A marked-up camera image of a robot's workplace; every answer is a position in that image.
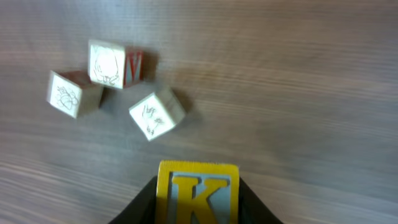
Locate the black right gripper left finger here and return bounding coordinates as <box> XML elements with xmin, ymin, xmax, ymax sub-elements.
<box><xmin>109</xmin><ymin>176</ymin><xmax>157</xmax><ymax>224</ymax></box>

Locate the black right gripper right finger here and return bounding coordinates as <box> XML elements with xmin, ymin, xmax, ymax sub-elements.
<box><xmin>238</xmin><ymin>178</ymin><xmax>283</xmax><ymax>224</ymax></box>

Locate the yellow letter K block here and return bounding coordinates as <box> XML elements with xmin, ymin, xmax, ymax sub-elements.
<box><xmin>155</xmin><ymin>160</ymin><xmax>239</xmax><ymax>224</ymax></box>

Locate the wooden block hand drawing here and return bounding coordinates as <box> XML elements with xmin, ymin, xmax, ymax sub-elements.
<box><xmin>129</xmin><ymin>86</ymin><xmax>186</xmax><ymax>141</ymax></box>

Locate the wooden block blue side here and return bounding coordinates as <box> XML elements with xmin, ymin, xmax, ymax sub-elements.
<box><xmin>47</xmin><ymin>70</ymin><xmax>103</xmax><ymax>119</ymax></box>

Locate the wooden block red side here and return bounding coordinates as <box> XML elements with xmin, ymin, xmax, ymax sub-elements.
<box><xmin>88</xmin><ymin>40</ymin><xmax>144</xmax><ymax>90</ymax></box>

